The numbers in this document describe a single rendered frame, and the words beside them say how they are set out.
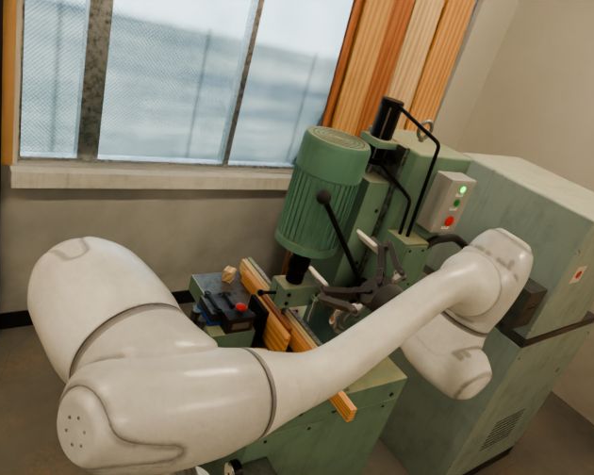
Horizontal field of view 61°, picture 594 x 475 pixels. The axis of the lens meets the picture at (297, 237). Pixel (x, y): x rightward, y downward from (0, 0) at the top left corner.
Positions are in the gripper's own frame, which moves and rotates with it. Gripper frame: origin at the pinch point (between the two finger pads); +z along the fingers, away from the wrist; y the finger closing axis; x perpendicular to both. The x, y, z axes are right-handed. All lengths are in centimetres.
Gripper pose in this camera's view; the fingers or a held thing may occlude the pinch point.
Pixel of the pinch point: (338, 253)
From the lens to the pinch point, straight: 111.9
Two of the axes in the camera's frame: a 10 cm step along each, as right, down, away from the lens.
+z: -5.0, -5.1, 7.0
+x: -3.5, -6.2, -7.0
